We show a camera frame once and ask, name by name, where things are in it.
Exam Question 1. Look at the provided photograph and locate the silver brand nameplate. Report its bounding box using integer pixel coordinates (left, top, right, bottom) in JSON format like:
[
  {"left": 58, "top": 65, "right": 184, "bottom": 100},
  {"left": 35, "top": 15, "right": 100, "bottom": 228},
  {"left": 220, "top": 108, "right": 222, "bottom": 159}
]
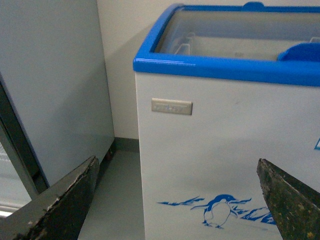
[{"left": 151, "top": 98, "right": 193, "bottom": 116}]

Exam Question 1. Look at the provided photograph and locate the glass sliding freezer lid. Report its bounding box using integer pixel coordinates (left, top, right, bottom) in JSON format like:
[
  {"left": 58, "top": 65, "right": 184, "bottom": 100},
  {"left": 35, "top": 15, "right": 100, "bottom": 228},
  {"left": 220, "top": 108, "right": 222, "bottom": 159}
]
[{"left": 154, "top": 10, "right": 320, "bottom": 55}]

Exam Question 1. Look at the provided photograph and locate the white chest freezer blue rim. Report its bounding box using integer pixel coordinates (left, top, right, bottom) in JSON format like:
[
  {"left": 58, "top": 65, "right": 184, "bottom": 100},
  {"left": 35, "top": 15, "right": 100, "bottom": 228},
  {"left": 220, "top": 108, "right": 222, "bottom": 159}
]
[{"left": 133, "top": 4, "right": 320, "bottom": 240}]

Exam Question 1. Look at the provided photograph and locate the blue lid handle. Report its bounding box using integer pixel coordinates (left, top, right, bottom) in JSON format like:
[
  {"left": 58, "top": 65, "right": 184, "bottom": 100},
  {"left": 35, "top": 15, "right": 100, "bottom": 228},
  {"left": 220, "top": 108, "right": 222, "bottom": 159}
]
[
  {"left": 277, "top": 42, "right": 320, "bottom": 63},
  {"left": 241, "top": 1, "right": 265, "bottom": 12}
]

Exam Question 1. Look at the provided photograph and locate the blue rear lid handle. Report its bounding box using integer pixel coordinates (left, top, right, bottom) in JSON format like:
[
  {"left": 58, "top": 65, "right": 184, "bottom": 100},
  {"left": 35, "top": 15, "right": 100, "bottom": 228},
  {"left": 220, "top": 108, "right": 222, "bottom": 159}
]
[{"left": 241, "top": 1, "right": 265, "bottom": 12}]

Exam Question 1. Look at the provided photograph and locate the white wire freezer basket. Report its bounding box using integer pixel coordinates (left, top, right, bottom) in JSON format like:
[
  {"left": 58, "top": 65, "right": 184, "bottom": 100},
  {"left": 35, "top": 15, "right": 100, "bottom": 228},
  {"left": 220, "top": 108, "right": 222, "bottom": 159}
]
[{"left": 174, "top": 34, "right": 284, "bottom": 60}]

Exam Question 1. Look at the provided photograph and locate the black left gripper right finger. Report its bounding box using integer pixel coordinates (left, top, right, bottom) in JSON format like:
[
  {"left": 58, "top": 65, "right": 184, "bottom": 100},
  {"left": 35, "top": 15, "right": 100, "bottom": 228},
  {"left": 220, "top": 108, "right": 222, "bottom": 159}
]
[{"left": 257, "top": 158, "right": 320, "bottom": 240}]

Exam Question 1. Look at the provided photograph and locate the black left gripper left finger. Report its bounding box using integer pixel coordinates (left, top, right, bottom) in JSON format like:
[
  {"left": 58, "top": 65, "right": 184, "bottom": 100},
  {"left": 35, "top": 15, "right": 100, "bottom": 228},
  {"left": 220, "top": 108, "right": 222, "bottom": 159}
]
[{"left": 0, "top": 156, "right": 100, "bottom": 240}]

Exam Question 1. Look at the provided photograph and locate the tall grey upright fridge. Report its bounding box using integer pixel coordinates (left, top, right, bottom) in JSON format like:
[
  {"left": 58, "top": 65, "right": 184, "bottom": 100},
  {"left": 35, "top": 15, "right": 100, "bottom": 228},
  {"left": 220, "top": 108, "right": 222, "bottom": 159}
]
[{"left": 0, "top": 0, "right": 115, "bottom": 186}]

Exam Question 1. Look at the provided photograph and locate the blue white info sticker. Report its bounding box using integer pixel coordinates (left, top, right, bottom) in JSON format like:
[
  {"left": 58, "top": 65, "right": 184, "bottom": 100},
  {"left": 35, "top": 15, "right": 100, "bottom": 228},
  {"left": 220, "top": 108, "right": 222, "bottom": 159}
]
[{"left": 314, "top": 139, "right": 320, "bottom": 150}]

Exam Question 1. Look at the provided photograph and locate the blue front lid handle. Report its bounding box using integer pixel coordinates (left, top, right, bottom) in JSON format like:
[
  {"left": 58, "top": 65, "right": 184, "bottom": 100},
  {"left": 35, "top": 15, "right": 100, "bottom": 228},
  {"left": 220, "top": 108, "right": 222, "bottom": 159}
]
[{"left": 277, "top": 42, "right": 320, "bottom": 63}]

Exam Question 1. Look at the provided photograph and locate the brown rear fridge caster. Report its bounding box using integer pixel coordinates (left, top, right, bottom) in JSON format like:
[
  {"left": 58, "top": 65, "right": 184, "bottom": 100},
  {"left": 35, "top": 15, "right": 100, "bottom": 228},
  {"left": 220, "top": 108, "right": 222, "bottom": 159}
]
[{"left": 105, "top": 149, "right": 113, "bottom": 161}]

